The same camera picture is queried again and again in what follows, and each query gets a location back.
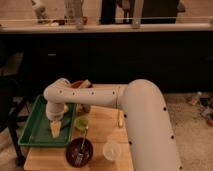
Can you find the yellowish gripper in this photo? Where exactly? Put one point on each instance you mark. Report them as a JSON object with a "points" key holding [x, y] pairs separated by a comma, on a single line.
{"points": [[55, 127]]}

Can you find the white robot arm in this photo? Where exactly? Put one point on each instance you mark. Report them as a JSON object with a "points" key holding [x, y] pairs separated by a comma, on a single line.
{"points": [[153, 146]]}

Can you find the green plastic tray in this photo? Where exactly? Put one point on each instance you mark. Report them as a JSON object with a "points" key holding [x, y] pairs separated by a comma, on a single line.
{"points": [[37, 132]]}

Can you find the orange peach fruit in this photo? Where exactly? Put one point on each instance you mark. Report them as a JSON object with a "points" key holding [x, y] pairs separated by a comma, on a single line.
{"points": [[66, 108]]}

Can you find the small green cup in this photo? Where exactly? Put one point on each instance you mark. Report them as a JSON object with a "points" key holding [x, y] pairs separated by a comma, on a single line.
{"points": [[81, 123]]}

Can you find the dark brown bowl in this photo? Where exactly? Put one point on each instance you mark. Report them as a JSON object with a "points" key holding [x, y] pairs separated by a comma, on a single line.
{"points": [[73, 149]]}

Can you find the metal fork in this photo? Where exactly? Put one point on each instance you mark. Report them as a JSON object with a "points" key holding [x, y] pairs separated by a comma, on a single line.
{"points": [[80, 153]]}

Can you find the black chair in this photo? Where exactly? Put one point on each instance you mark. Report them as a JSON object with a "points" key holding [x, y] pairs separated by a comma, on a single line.
{"points": [[9, 118]]}

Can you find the beige scrub brush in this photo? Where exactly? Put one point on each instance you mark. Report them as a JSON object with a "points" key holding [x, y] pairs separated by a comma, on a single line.
{"points": [[85, 84]]}

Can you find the white cup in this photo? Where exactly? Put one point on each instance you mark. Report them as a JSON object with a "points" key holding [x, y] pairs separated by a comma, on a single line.
{"points": [[111, 150]]}

